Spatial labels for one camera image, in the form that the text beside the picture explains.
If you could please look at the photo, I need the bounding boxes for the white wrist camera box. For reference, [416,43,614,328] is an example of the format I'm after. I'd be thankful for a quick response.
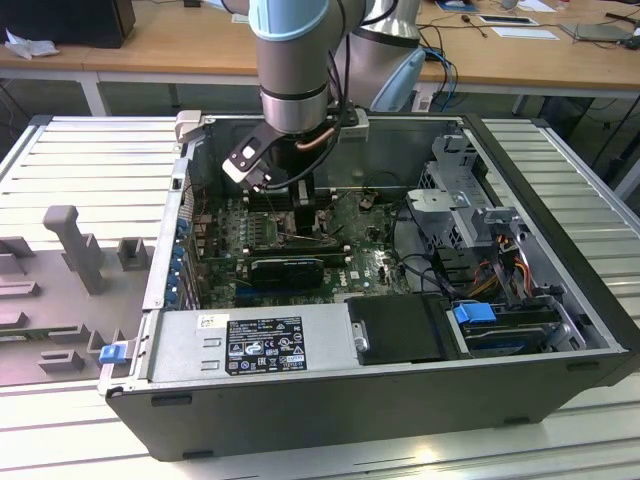
[221,141,274,194]

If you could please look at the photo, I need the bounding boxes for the grey laptop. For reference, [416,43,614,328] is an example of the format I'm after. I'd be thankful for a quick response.
[558,21,635,43]

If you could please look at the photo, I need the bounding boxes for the copper coloured hose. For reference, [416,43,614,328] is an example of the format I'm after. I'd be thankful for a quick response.
[293,126,343,152]

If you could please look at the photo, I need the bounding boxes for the CPU socket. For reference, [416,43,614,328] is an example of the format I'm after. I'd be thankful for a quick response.
[269,209,335,247]

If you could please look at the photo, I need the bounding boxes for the hard disk in blue carrier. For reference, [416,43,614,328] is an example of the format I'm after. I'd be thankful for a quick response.
[449,299,559,357]

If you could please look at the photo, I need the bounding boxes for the yellow red power wires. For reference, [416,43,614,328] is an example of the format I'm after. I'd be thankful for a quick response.
[469,234,534,301]

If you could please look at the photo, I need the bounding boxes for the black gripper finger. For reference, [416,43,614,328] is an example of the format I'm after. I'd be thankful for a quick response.
[293,180,318,237]

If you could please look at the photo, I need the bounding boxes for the black graphics card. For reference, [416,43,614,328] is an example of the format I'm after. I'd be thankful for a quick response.
[248,257,325,290]

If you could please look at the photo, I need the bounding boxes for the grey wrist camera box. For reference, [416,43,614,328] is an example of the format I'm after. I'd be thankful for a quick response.
[335,106,373,146]

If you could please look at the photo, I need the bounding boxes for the silver power supply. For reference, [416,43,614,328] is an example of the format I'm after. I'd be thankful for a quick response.
[148,305,355,382]

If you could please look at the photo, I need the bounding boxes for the wooden desk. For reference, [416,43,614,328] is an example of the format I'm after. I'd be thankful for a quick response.
[0,0,640,100]

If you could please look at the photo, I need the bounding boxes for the black PC case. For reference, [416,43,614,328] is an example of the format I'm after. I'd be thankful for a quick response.
[97,108,640,464]

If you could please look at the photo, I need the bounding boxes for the blue case latch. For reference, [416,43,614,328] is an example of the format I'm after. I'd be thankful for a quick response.
[99,343,126,366]

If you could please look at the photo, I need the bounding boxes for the white flat device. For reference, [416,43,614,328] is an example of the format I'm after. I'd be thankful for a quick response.
[478,14,539,27]

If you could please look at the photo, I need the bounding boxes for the green motherboard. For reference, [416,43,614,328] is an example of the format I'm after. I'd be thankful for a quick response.
[192,187,436,309]

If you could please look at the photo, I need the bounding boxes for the grey case handle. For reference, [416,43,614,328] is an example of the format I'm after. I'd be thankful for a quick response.
[173,110,204,147]

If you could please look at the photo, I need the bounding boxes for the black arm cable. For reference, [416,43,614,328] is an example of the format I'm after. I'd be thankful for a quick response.
[324,0,354,122]

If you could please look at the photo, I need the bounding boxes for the crumpled white paper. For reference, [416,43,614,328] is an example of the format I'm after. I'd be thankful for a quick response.
[4,27,61,61]

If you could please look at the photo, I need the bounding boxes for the black RAM slot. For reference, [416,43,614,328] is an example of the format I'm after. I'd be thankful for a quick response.
[244,241,346,254]
[244,194,337,211]
[244,185,337,197]
[244,248,350,265]

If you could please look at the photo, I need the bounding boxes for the black box on desk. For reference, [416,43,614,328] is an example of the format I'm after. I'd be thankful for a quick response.
[0,0,137,50]

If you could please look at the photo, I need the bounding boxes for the grey metal drive cage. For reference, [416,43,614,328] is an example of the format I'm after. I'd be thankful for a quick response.
[404,132,534,261]

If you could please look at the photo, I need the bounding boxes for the black wire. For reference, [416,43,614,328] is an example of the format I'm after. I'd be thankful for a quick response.
[392,202,454,296]
[365,171,409,194]

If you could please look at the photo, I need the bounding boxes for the black plastic drive cover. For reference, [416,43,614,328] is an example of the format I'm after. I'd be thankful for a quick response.
[345,294,454,365]

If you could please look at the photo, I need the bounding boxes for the grey parts rack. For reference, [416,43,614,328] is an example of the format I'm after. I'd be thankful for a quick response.
[0,204,157,389]

